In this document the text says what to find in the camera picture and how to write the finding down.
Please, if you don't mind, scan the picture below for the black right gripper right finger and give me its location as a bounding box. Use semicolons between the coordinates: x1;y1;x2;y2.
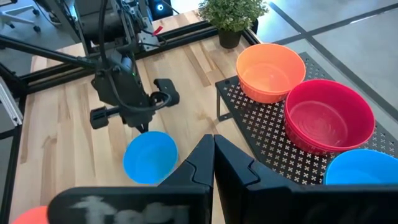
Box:
214;134;398;224

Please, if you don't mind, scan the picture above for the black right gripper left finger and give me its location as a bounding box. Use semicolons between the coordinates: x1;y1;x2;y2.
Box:
48;134;215;224

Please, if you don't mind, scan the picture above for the blue plastic mini bowl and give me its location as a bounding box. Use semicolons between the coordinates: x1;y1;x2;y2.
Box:
323;148;398;187
123;130;179;185

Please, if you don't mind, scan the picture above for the black box with blue light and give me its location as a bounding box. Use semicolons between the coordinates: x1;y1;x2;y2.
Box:
148;0;174;20

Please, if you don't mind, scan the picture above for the black perforated metal shelf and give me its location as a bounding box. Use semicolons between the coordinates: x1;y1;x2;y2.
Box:
215;51;398;187

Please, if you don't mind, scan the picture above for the small green potted plant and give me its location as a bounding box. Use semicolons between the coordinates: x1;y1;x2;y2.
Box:
198;0;270;50

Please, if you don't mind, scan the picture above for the red plastic mini bowl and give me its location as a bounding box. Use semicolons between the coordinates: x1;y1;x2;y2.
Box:
283;78;376;156
284;121;340;156

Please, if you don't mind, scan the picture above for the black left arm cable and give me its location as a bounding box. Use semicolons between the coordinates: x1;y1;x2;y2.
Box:
98;0;172;113

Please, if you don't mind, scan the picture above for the office chair base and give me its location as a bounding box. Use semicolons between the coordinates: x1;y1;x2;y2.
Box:
0;0;42;34

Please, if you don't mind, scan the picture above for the black aluminium table frame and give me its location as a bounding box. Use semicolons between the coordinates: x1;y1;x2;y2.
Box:
0;18;261;224

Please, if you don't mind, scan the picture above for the silver metal bracket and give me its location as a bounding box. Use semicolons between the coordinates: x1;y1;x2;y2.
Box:
0;76;24;127

